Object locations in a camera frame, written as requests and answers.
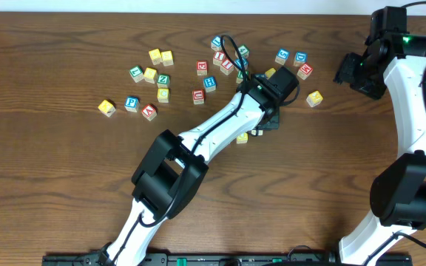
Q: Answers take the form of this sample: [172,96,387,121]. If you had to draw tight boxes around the blue T block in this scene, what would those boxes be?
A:
[251,129,263,137]

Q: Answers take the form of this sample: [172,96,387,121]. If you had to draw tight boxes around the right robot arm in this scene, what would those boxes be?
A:
[334,6,426,265]

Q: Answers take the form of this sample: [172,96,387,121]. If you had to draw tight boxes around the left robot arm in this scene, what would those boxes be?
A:
[98,67,299,265]

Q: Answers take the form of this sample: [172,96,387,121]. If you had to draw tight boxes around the yellow block centre right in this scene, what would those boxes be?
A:
[265,68,276,79]

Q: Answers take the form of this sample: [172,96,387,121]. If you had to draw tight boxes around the green N block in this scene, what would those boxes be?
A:
[236,70,249,84]

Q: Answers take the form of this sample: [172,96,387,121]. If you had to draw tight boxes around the yellow block far right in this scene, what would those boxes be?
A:
[306,91,323,107]

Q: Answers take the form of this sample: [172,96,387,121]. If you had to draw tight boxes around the red M block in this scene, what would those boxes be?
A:
[297,63,314,80]

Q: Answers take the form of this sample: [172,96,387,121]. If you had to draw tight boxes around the blue D block centre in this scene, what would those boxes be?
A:
[234,57,249,72]

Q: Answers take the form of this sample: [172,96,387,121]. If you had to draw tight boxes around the blue d block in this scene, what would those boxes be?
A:
[234,57,249,72]
[293,52,308,67]

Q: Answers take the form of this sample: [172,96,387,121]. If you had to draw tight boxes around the blue 5 block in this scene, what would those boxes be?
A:
[274,48,290,65]

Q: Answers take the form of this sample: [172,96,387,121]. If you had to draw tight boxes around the blue D block right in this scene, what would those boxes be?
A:
[293,52,308,67]

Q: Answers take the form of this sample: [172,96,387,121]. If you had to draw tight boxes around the red I block lower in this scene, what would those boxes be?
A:
[220,58,234,75]

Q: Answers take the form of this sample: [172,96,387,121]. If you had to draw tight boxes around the red i block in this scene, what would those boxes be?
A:
[212,51,225,66]
[220,58,234,75]

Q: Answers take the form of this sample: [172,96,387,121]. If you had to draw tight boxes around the green 4 block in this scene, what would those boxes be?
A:
[236,45,250,58]

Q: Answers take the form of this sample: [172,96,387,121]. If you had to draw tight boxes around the blue H block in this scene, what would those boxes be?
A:
[203,76,217,92]

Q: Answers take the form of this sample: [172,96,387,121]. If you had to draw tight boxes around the red I block upper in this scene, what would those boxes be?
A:
[212,51,225,66]

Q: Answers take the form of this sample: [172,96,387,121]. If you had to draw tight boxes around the red U block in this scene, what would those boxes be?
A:
[192,89,205,105]

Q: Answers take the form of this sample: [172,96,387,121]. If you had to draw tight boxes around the red E block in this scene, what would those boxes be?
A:
[196,61,208,76]

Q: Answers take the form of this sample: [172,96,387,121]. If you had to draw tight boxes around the blue L block top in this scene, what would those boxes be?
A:
[211,35,222,51]

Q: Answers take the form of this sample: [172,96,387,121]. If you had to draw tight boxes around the yellow block below Z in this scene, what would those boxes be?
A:
[157,88,170,103]

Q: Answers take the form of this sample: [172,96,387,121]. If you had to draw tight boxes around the green Z block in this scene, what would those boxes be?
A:
[157,74,170,89]

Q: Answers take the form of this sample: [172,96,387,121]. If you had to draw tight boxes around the red A block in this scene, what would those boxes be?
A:
[141,104,158,121]

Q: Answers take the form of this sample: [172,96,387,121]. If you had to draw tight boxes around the yellow block beside L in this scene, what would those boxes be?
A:
[143,67,158,83]

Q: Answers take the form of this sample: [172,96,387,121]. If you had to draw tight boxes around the yellow block top left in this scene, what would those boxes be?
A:
[149,49,163,65]

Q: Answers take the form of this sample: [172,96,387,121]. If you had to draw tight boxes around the green L block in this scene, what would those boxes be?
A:
[129,66,144,83]

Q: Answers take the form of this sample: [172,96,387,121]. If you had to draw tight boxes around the blue P block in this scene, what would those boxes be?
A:
[124,96,139,112]

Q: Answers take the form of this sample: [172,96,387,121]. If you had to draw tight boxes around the yellow block far left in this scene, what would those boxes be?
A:
[98,100,116,117]

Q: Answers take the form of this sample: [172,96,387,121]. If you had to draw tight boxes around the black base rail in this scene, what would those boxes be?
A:
[41,252,413,266]

